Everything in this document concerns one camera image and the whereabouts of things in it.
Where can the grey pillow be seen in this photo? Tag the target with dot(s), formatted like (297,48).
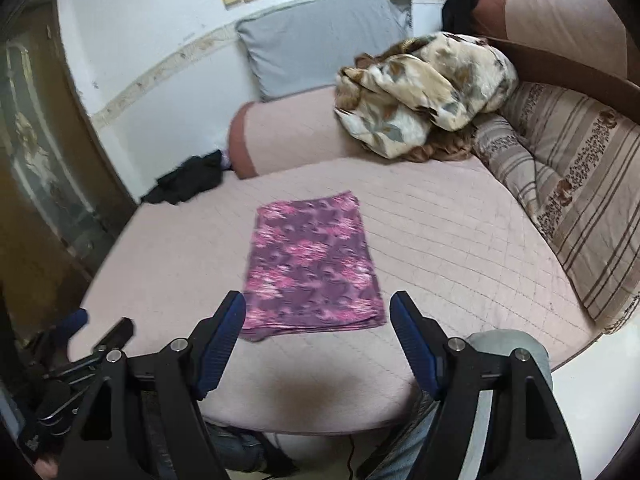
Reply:
(320,40)

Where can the pink bolster with brown end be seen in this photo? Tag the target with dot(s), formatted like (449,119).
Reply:
(295,130)
(550,15)

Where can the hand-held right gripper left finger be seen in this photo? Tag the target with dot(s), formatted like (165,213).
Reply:
(225,340)

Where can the wooden wardrobe door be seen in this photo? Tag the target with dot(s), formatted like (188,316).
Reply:
(30,240)

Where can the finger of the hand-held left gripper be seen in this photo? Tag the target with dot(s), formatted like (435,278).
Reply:
(116,332)
(72,319)

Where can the black clothing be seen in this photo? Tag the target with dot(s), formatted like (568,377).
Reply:
(185,180)

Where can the striped beige pillow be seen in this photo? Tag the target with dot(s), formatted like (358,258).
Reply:
(575,185)

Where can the brown backrest panel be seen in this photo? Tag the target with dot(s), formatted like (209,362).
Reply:
(565,69)

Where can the small white cloth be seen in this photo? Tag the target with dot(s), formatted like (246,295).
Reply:
(225,158)

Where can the person's left leg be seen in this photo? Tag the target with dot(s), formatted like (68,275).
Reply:
(240,452)

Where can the floral cream blanket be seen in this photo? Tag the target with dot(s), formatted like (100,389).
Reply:
(430,85)

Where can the purple floral cloth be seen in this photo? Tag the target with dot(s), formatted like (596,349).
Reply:
(310,270)

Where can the pink quilted bed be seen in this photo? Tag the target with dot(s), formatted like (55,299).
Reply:
(450,240)

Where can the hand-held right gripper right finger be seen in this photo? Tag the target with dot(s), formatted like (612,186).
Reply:
(412,340)

